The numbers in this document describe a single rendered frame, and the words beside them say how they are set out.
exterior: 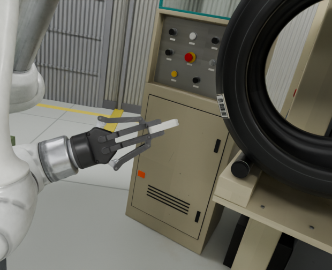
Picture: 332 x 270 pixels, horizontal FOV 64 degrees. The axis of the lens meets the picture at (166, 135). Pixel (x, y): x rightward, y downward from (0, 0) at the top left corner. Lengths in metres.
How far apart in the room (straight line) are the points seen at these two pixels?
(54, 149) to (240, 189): 0.45
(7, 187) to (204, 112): 1.06
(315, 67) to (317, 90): 0.07
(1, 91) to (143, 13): 3.27
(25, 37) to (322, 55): 0.86
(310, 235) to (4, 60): 0.72
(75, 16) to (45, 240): 2.75
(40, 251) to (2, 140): 1.26
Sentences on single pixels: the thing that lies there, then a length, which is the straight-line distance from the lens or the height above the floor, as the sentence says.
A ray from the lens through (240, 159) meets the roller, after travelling 0.70.
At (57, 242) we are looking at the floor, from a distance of 1.70.
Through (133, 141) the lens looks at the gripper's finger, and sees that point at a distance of 0.60.
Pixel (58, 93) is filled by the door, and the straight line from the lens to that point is 3.95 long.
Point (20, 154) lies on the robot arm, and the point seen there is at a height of 0.92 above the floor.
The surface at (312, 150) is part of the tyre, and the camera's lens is 0.92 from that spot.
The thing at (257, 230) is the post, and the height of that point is 0.51.
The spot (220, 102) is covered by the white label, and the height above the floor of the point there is 1.05.
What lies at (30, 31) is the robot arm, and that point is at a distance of 0.82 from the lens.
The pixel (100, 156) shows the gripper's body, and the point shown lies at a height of 0.91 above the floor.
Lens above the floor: 1.19
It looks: 22 degrees down
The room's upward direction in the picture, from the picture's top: 11 degrees clockwise
